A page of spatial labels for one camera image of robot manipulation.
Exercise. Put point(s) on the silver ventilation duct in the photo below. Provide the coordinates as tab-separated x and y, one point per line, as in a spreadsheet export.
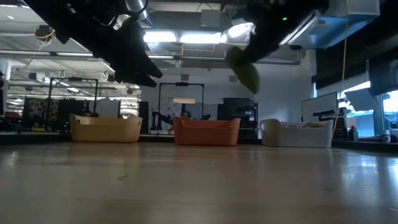
135	4

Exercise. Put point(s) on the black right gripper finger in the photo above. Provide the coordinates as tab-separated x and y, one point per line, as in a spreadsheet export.
253	53

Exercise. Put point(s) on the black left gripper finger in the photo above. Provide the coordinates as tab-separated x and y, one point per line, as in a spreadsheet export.
138	79
149	69

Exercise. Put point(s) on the yellow plastic basket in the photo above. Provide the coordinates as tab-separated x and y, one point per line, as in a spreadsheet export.
105	129

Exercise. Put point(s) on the black cabinet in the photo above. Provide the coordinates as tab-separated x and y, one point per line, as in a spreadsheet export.
236	109

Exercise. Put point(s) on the black gantry frame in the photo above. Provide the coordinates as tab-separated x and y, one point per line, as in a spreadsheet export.
49	102
159	102

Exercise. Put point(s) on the ceiling light panel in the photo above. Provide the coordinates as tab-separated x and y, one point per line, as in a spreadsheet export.
158	36
200	37

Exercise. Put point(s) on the white jar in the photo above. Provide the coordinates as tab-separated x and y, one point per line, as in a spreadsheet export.
385	137

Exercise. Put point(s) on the white board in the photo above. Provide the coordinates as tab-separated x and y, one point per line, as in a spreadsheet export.
317	105

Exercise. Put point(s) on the dark bottle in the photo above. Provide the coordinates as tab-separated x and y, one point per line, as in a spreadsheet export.
353	133

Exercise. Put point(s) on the orange plastic basket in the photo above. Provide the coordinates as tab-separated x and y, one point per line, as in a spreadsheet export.
205	132

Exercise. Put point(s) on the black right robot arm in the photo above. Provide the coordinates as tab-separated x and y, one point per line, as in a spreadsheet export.
304	9

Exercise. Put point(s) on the patterned fabric panel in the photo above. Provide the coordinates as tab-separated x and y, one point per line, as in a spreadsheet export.
38	112

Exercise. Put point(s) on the green toy cucumber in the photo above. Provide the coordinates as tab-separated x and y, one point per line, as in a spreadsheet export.
248	77

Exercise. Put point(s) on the grey ceiling pipe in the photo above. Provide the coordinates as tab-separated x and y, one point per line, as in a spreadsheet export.
202	58

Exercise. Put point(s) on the white plastic basket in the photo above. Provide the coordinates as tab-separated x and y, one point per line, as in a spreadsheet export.
295	137

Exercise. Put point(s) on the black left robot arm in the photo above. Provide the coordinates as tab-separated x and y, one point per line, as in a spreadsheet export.
62	15

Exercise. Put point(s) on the black aluminium frame rail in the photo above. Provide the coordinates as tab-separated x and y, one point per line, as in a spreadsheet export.
157	138

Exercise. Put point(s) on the person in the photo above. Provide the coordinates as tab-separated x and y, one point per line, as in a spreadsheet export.
185	115

